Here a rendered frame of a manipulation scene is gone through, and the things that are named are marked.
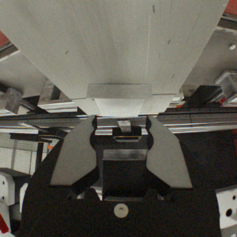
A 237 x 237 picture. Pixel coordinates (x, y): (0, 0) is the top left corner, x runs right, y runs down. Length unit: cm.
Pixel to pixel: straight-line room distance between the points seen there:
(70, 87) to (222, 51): 34
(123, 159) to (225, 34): 35
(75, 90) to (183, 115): 49
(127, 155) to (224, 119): 55
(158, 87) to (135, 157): 16
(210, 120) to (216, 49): 38
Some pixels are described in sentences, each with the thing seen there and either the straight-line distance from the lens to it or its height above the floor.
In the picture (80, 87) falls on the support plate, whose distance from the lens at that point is 17.
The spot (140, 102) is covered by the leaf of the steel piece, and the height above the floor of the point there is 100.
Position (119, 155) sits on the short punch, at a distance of 26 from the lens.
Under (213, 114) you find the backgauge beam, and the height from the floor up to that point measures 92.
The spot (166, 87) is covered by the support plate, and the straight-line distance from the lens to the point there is 17.
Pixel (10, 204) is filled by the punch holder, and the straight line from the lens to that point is 42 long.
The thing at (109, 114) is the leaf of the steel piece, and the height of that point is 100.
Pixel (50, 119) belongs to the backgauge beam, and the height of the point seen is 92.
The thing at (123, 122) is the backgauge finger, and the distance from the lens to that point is 30.
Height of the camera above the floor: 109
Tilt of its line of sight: 19 degrees down
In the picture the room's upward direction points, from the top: 179 degrees counter-clockwise
